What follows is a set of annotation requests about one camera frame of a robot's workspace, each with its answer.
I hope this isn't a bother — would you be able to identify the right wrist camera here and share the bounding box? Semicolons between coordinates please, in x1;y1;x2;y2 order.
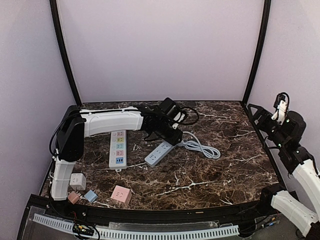
271;92;290;125

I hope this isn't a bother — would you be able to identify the black frame post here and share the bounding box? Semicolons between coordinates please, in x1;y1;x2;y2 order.
49;0;82;107
241;0;272;106

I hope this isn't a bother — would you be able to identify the pink cube socket adapter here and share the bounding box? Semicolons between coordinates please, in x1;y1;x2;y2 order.
110;185;132;208

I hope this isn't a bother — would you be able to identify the right black frame post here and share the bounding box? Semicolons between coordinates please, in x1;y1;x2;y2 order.
241;0;272;106

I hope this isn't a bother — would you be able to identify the pink plug adapter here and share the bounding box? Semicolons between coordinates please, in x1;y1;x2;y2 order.
67;191;82;205

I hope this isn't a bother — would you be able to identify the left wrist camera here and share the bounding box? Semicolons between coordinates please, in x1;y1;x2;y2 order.
159;97;187;123

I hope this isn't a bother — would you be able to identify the white cube socket adapter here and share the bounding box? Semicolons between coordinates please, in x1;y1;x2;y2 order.
69;173;87;191

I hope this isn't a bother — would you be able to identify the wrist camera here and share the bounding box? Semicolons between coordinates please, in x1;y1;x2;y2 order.
271;92;290;125
159;97;187;123

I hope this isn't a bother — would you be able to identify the slotted grey cable duct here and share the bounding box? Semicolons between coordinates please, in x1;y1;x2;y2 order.
32;213;240;240

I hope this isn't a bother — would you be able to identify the left black frame post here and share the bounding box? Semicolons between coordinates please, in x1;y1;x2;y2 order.
49;0;82;107

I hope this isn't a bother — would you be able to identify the black front rail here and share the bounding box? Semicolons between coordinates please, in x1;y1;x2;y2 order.
27;194;283;226

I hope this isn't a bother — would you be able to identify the small circuit board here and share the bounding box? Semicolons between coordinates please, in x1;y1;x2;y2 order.
72;224;95;236

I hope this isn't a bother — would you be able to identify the grey power cable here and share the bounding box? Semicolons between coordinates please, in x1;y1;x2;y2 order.
176;130;222;160

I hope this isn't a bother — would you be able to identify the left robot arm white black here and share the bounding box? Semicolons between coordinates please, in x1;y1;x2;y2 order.
49;103;187;201

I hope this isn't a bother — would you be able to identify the white multicolour power strip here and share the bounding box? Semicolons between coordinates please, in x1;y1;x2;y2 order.
108;130;127;172

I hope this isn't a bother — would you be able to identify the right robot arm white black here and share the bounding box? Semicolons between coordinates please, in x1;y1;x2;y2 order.
248;104;320;240

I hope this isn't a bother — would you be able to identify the blue plug adapter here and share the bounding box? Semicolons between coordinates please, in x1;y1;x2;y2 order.
84;190;98;203

